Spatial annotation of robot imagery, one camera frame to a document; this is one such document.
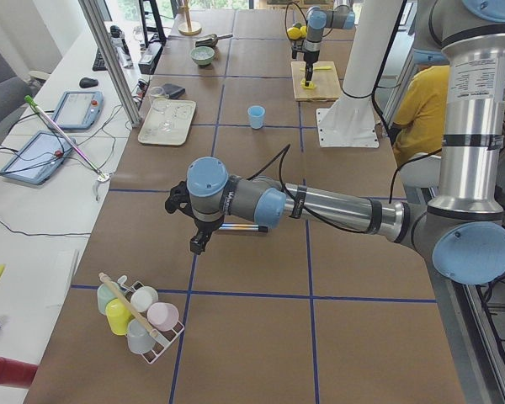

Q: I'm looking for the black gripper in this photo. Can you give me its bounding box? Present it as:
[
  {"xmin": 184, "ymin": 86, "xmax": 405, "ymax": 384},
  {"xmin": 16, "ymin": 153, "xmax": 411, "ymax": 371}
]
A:
[
  {"xmin": 189, "ymin": 228, "xmax": 217, "ymax": 255},
  {"xmin": 305, "ymin": 62, "xmax": 313, "ymax": 80}
]

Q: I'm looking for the lemon slice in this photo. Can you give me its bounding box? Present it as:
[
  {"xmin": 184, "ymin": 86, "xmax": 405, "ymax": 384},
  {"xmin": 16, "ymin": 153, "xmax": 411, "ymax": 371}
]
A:
[{"xmin": 300, "ymin": 81, "xmax": 316, "ymax": 89}]

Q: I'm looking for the light blue plastic cup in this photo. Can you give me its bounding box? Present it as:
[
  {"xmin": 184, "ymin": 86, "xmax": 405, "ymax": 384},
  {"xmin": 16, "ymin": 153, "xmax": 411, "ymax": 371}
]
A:
[{"xmin": 247, "ymin": 105, "xmax": 265, "ymax": 130}]

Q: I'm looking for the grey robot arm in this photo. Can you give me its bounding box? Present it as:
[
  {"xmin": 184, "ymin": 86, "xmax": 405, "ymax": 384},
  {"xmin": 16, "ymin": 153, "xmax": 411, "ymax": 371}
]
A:
[
  {"xmin": 185, "ymin": 1, "xmax": 505, "ymax": 284},
  {"xmin": 303, "ymin": 1, "xmax": 355, "ymax": 86}
]

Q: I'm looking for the white cup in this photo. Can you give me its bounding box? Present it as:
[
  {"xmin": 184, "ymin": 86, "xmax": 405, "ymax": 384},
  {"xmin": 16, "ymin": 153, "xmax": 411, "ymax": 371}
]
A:
[{"xmin": 130, "ymin": 286, "xmax": 158, "ymax": 313}]

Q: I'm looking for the pink cup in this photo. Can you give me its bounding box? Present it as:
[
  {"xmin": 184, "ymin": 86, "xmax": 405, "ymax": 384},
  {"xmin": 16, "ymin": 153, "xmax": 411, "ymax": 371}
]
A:
[{"xmin": 146, "ymin": 302, "xmax": 179, "ymax": 332}]

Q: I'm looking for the mint green cup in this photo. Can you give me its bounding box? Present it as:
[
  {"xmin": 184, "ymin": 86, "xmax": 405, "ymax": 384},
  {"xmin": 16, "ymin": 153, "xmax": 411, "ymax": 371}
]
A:
[{"xmin": 96, "ymin": 284, "xmax": 116, "ymax": 315}]

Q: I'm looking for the yellow cup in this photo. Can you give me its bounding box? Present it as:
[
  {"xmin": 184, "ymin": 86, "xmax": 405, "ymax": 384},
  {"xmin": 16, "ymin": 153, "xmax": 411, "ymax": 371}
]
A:
[{"xmin": 105, "ymin": 298, "xmax": 133, "ymax": 336}]

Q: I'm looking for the grey blue cup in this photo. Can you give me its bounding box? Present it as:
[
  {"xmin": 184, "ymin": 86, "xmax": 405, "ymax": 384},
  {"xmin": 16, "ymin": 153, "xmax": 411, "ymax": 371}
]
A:
[{"xmin": 126, "ymin": 319, "xmax": 156, "ymax": 354}]

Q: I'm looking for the wooden cup tree stand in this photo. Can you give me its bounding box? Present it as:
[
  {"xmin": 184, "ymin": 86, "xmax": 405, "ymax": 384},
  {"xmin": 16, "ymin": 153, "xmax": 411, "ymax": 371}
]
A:
[{"xmin": 178, "ymin": 0, "xmax": 202, "ymax": 36}]

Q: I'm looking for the wooden cutting board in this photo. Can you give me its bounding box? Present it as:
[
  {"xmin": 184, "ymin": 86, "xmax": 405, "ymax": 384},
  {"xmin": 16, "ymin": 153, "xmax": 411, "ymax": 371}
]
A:
[{"xmin": 291, "ymin": 61, "xmax": 342, "ymax": 101}]

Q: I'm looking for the steel ice scoop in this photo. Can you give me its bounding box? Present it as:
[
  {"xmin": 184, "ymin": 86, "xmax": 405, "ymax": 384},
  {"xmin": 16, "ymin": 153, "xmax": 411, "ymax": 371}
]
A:
[{"xmin": 194, "ymin": 33, "xmax": 233, "ymax": 48}]

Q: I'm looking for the green bowl of ice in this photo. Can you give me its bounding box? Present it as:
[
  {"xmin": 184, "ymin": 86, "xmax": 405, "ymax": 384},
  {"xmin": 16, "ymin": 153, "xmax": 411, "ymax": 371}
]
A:
[{"xmin": 189, "ymin": 46, "xmax": 215, "ymax": 66}]

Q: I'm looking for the person in yellow shirt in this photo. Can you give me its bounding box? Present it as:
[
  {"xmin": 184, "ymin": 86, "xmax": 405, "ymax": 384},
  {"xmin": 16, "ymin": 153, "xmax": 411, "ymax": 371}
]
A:
[{"xmin": 391, "ymin": 66, "xmax": 449, "ymax": 166}]

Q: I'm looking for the cream bear serving tray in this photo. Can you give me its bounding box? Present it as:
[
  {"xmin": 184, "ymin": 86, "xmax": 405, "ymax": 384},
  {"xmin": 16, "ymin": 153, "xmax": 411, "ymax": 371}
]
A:
[{"xmin": 137, "ymin": 100, "xmax": 196, "ymax": 146}]

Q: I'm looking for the folded grey cloth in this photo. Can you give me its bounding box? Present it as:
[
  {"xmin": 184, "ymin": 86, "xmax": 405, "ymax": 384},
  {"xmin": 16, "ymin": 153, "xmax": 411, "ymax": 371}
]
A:
[{"xmin": 162, "ymin": 83, "xmax": 185, "ymax": 99}]

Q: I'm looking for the clear wine glass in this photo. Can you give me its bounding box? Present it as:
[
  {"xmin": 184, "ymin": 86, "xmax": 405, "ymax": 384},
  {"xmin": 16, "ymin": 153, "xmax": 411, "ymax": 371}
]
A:
[{"xmin": 149, "ymin": 86, "xmax": 173, "ymax": 131}]

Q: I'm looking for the upper teach pendant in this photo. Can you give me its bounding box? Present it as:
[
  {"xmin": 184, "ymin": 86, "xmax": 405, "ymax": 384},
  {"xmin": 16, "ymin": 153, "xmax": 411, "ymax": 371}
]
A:
[{"xmin": 52, "ymin": 91, "xmax": 104, "ymax": 131}]

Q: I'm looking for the teach pendant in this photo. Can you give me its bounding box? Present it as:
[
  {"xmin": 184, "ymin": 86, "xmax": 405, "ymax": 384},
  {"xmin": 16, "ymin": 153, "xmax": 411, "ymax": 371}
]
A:
[
  {"xmin": 52, "ymin": 91, "xmax": 104, "ymax": 131},
  {"xmin": 0, "ymin": 130, "xmax": 73, "ymax": 185}
]

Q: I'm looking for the lower teach pendant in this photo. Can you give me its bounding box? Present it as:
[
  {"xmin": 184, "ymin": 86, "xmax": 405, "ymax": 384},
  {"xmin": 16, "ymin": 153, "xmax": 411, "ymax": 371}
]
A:
[{"xmin": 0, "ymin": 130, "xmax": 73, "ymax": 185}]

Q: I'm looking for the black computer mouse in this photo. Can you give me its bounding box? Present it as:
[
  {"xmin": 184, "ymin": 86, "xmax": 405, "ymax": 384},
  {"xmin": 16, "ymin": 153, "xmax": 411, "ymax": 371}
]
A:
[{"xmin": 78, "ymin": 77, "xmax": 98, "ymax": 88}]

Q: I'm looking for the black keyboard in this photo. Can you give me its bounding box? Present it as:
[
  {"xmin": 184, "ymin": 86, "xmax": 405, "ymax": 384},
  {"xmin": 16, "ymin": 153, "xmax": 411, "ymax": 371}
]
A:
[{"xmin": 92, "ymin": 49, "xmax": 107, "ymax": 72}]

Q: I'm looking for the iridescent metal rod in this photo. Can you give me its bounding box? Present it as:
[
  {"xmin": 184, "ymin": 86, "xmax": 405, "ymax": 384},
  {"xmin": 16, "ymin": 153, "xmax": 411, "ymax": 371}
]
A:
[{"xmin": 24, "ymin": 95, "xmax": 110, "ymax": 183}]

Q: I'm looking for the red cylinder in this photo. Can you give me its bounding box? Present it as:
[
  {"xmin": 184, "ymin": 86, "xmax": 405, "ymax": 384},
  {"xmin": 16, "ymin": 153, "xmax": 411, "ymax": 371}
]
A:
[{"xmin": 0, "ymin": 357, "xmax": 38, "ymax": 389}]

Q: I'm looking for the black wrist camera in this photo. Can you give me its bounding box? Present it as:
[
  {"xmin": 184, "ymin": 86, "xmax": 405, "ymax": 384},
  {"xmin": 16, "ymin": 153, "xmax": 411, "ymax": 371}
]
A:
[{"xmin": 165, "ymin": 181, "xmax": 191, "ymax": 215}]

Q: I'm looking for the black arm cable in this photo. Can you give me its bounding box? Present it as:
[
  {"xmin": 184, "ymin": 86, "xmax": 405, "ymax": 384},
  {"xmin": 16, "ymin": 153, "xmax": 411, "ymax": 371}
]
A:
[
  {"xmin": 284, "ymin": 1, "xmax": 316, "ymax": 60},
  {"xmin": 252, "ymin": 144, "xmax": 375, "ymax": 232}
]

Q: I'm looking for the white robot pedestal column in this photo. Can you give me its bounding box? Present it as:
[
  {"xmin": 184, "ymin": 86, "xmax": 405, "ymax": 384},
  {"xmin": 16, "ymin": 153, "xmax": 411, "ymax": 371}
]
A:
[{"xmin": 341, "ymin": 1, "xmax": 417, "ymax": 103}]

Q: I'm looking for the wooden rack handle rod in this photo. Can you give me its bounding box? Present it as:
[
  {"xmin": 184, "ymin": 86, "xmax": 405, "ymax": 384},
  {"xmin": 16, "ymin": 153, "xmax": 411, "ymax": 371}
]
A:
[{"xmin": 98, "ymin": 273, "xmax": 157, "ymax": 339}]

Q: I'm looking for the white wire cup rack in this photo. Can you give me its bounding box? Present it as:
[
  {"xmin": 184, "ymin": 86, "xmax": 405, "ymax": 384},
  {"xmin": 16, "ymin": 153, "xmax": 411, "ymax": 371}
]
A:
[{"xmin": 118, "ymin": 275, "xmax": 184, "ymax": 364}]

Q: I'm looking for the aluminium frame post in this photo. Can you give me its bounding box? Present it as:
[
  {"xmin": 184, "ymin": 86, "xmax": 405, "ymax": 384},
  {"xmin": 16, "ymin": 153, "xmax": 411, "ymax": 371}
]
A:
[{"xmin": 78, "ymin": 0, "xmax": 141, "ymax": 128}]

